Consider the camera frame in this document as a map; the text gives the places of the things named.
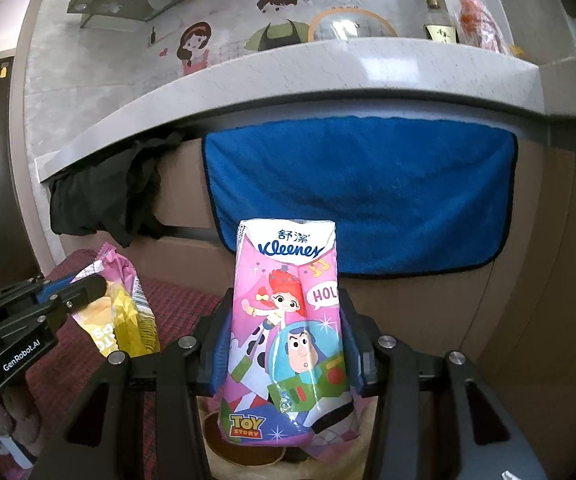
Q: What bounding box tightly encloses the pink tissue pack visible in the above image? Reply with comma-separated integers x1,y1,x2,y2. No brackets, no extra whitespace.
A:
220,217,359,448

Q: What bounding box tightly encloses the glass pot lid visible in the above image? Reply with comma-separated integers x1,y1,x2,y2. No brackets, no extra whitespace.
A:
307,9,399,42

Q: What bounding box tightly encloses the orange-capped plastic bottle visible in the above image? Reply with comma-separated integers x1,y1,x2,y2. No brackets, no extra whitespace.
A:
455,0,511,56

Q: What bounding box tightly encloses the person's left hand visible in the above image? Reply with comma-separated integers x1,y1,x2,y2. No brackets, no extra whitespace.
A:
0,385,44,453

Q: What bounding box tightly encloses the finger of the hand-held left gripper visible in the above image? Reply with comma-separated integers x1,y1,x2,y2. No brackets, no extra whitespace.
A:
33,276,109,331
0,269,103,321

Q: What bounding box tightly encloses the black cloth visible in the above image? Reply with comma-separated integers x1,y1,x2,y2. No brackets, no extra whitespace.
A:
49,132,183,248

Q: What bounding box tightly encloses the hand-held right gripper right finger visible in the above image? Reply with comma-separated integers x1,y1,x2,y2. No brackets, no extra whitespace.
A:
338,287,548,480

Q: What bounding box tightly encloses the grey stone counter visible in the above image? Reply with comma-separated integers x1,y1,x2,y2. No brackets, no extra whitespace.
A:
33,37,576,183

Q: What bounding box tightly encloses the yellow chip packet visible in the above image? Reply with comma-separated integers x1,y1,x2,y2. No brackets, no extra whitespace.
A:
70,242,161,358

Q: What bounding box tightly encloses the blue towel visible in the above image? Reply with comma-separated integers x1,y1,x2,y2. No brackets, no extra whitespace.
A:
202,116,518,277

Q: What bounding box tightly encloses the cartoon wall sticker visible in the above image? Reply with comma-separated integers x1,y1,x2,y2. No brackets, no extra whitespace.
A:
145,0,383,78

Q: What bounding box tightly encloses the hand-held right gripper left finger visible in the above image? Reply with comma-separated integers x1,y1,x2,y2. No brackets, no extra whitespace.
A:
28,287,236,480

